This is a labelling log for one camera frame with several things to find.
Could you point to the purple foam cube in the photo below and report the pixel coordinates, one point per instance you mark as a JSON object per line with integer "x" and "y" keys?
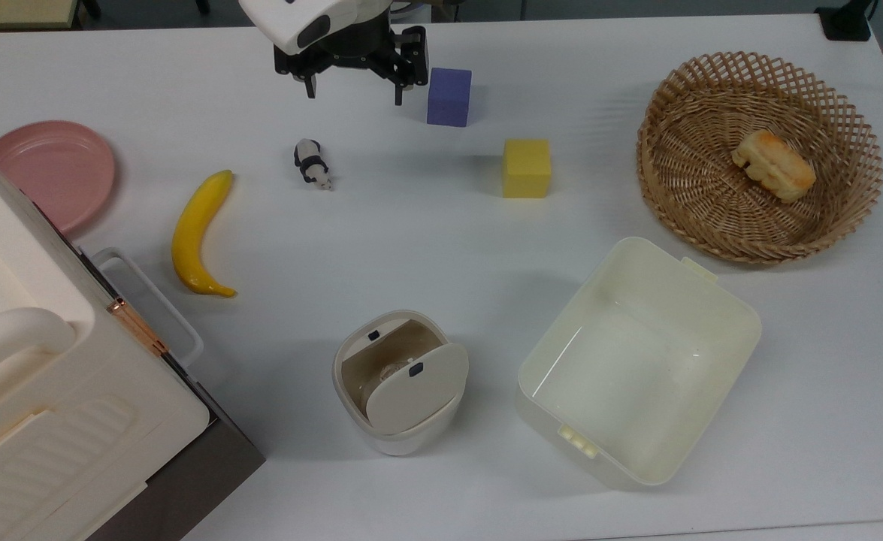
{"x": 449, "y": 96}

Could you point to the yellow banana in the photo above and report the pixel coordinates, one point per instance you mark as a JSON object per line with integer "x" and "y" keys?
{"x": 193, "y": 233}

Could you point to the woven wicker basket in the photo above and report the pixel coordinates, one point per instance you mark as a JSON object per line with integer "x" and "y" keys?
{"x": 681, "y": 180}

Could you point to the pink plastic plate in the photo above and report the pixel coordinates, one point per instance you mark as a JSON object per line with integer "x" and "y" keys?
{"x": 54, "y": 169}

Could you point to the copper latch strip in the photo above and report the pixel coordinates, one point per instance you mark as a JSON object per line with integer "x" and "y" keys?
{"x": 137, "y": 324}

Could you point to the cream plastic storage box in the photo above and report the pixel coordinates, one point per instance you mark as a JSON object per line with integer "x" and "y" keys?
{"x": 50, "y": 391}

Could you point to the yellow foam cube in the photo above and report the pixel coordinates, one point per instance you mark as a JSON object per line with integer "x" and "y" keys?
{"x": 526, "y": 168}

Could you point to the toy bread piece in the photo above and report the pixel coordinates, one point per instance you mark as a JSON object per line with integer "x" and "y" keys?
{"x": 774, "y": 165}

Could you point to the small cream dustbin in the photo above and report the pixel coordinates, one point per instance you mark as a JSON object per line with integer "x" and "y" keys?
{"x": 400, "y": 439}

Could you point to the cream dustbin lid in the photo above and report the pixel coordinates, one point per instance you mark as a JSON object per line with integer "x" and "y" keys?
{"x": 415, "y": 391}

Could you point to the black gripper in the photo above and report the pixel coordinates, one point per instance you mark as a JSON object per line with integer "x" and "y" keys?
{"x": 351, "y": 52}

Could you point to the tan wooden desk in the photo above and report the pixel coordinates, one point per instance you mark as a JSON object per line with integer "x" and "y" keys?
{"x": 13, "y": 11}

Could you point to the cream plastic tub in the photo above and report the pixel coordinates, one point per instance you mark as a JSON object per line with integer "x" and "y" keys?
{"x": 636, "y": 376}

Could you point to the small panda toy figure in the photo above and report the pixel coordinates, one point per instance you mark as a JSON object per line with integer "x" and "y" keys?
{"x": 311, "y": 163}

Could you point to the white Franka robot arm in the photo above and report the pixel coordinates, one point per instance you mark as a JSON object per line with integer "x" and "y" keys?
{"x": 276, "y": 19}

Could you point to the black clamp base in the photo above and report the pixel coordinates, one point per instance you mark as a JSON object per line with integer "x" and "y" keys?
{"x": 845, "y": 21}

